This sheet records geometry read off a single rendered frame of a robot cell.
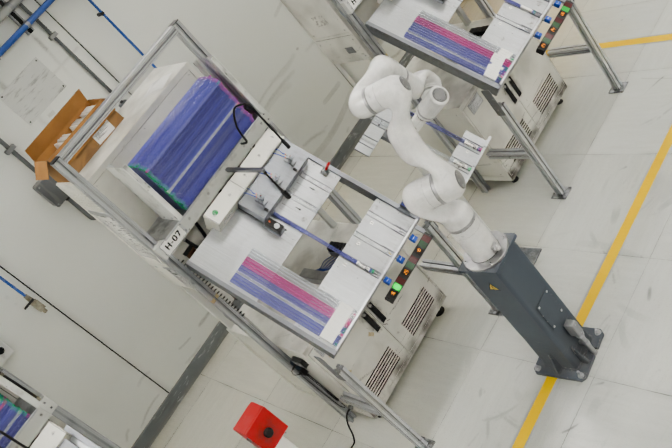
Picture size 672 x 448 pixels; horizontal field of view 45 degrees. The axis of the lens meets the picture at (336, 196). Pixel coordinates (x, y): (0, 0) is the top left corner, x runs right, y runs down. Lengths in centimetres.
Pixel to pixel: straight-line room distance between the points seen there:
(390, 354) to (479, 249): 102
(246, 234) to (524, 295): 115
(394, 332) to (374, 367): 19
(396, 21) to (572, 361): 176
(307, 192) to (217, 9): 203
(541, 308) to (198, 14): 289
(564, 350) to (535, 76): 171
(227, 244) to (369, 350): 86
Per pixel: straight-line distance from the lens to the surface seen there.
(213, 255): 336
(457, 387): 378
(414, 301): 391
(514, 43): 399
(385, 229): 341
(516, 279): 312
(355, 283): 332
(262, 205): 337
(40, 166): 352
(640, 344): 347
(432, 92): 314
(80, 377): 488
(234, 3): 527
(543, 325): 328
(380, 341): 380
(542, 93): 458
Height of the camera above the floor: 266
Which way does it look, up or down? 29 degrees down
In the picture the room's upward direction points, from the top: 43 degrees counter-clockwise
